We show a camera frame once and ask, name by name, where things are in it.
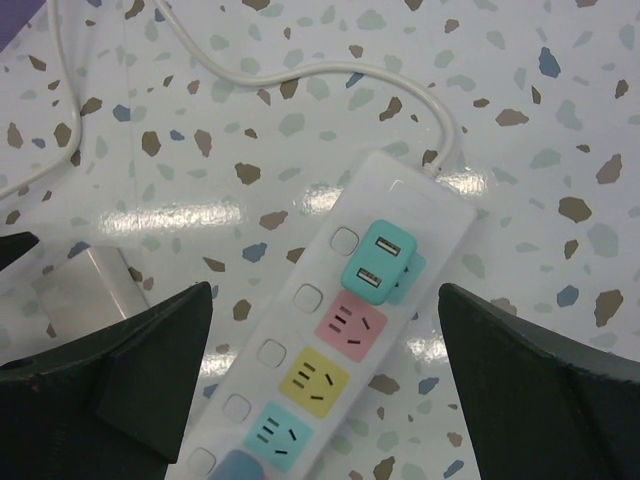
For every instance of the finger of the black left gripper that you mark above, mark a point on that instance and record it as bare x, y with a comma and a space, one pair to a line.
14, 246

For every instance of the purple power strip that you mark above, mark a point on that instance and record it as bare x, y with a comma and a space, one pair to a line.
14, 15

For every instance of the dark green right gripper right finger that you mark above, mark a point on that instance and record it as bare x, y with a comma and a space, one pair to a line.
537, 404

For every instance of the teal plug adapter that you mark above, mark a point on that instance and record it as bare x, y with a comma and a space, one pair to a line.
378, 262

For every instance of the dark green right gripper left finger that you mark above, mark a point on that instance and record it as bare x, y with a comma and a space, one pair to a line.
113, 404

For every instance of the white charger block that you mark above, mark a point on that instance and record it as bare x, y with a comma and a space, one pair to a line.
91, 291

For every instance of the white multicolour power strip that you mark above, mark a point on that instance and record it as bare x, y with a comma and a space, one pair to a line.
317, 345

